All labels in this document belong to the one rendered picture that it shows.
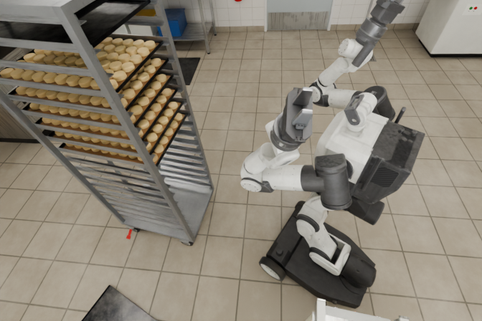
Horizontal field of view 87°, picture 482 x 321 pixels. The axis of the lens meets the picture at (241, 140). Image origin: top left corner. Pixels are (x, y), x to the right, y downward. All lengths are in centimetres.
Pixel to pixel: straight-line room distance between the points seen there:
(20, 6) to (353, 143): 106
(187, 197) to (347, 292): 135
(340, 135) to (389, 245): 155
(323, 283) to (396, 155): 121
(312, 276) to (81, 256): 179
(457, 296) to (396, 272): 37
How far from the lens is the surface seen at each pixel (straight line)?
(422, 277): 239
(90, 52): 93
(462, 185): 298
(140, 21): 134
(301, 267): 196
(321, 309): 118
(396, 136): 101
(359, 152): 91
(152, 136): 133
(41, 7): 93
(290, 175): 87
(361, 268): 185
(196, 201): 221
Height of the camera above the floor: 205
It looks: 48 degrees down
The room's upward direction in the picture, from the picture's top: 6 degrees counter-clockwise
